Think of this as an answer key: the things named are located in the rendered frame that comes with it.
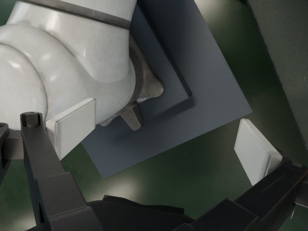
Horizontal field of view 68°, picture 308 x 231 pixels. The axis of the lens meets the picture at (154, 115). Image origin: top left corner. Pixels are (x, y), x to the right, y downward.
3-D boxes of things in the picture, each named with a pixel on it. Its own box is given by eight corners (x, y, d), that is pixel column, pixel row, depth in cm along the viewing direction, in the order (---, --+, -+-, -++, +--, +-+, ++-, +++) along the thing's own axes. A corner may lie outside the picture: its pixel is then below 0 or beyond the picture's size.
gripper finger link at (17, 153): (30, 166, 13) (-18, 158, 13) (70, 134, 18) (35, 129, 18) (28, 142, 13) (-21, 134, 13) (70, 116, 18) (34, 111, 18)
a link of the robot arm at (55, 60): (62, 102, 50) (-52, 134, 29) (72, 14, 44) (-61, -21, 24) (128, 126, 46) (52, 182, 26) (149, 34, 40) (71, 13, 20)
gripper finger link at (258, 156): (270, 154, 13) (283, 156, 13) (240, 117, 20) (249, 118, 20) (257, 198, 14) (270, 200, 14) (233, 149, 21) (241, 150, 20)
